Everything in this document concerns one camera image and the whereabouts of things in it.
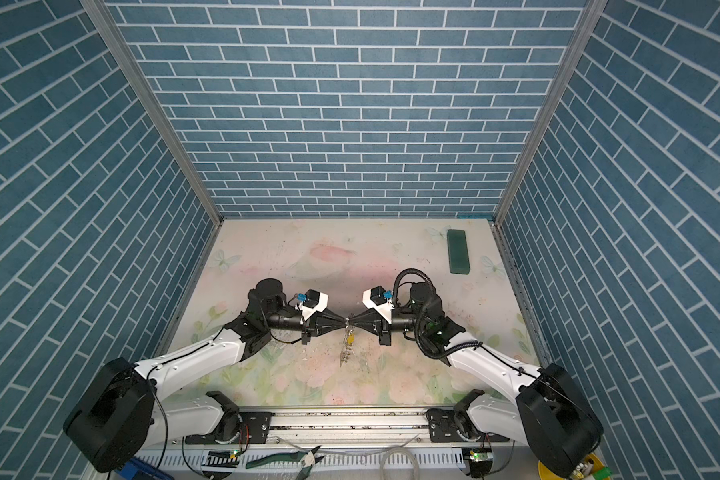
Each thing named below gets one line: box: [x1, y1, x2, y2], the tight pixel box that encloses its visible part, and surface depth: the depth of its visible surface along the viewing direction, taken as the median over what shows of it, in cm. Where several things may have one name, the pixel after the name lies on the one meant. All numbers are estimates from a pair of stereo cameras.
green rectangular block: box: [447, 229, 470, 275], surface depth 111 cm
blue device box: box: [120, 458, 174, 480], surface depth 68 cm
